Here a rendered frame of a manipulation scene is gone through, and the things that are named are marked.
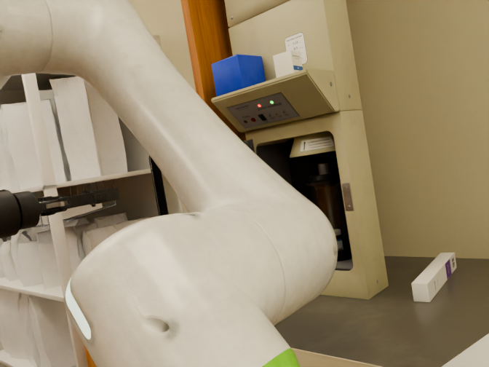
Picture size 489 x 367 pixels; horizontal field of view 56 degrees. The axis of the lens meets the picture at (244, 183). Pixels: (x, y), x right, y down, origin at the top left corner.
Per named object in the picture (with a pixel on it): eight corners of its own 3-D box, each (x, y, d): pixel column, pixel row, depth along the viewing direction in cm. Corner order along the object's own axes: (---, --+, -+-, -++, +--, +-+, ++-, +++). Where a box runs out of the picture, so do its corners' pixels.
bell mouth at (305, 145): (312, 153, 141) (309, 135, 141) (364, 145, 129) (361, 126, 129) (276, 159, 128) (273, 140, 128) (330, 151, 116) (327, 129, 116)
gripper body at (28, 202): (17, 191, 89) (63, 185, 96) (2, 194, 95) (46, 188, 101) (25, 229, 89) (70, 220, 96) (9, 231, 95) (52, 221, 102)
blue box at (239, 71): (241, 96, 131) (236, 65, 131) (267, 89, 124) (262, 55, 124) (215, 97, 124) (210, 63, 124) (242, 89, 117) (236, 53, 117)
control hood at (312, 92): (244, 132, 133) (239, 97, 133) (340, 111, 111) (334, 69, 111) (215, 135, 125) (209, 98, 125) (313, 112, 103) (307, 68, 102)
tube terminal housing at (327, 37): (317, 266, 154) (281, 36, 150) (411, 270, 132) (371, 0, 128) (270, 290, 136) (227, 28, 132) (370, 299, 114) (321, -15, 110)
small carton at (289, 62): (286, 81, 116) (282, 57, 116) (304, 76, 113) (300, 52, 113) (276, 80, 112) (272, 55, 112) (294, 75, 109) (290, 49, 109)
